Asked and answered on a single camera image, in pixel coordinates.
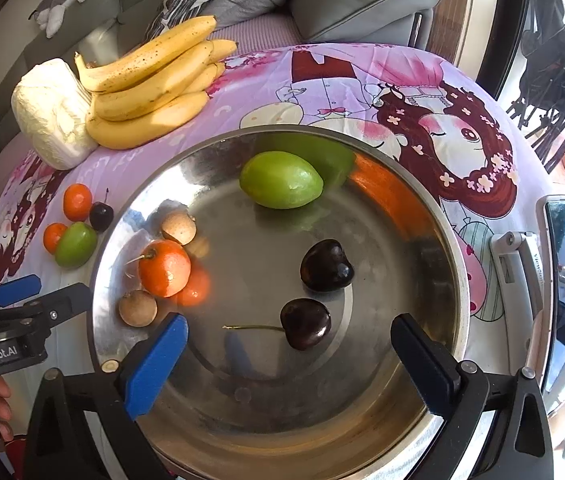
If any dark cherry without stem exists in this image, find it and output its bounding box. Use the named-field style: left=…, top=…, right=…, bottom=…
left=300, top=238, right=355, bottom=292

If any white napa cabbage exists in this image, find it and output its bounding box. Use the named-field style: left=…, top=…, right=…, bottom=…
left=11, top=58, right=98, bottom=170

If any grey sofa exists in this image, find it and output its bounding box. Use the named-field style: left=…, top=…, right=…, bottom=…
left=0, top=0, right=194, bottom=156

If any person's left hand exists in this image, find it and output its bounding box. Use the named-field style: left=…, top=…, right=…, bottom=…
left=0, top=376, right=13, bottom=442

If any stainless steel round bowl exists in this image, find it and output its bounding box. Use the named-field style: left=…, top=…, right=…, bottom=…
left=89, top=126, right=469, bottom=479

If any green jujube in bowl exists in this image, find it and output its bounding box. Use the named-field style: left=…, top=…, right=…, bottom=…
left=239, top=151, right=324, bottom=210

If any brown longan fruit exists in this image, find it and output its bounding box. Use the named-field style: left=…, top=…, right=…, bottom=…
left=161, top=211, right=197, bottom=246
left=118, top=290, right=158, bottom=328

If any black folding chair outside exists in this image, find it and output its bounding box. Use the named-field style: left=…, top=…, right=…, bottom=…
left=507, top=0, right=565, bottom=172

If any yellow banana bunch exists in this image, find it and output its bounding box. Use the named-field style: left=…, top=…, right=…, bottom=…
left=74, top=15, right=237, bottom=150

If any smartphone on white stand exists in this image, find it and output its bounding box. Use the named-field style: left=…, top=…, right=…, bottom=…
left=490, top=194, right=565, bottom=416

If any grey leather cushion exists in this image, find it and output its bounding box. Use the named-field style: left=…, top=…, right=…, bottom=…
left=289, top=0, right=441, bottom=49

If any dark cherry long stem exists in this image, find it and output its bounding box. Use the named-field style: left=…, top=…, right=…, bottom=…
left=89, top=190, right=114, bottom=233

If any dark cherry with stem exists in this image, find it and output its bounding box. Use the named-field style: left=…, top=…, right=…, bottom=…
left=223, top=298, right=331, bottom=351

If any pink cartoon print tablecloth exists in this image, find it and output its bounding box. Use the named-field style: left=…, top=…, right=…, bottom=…
left=0, top=44, right=553, bottom=375

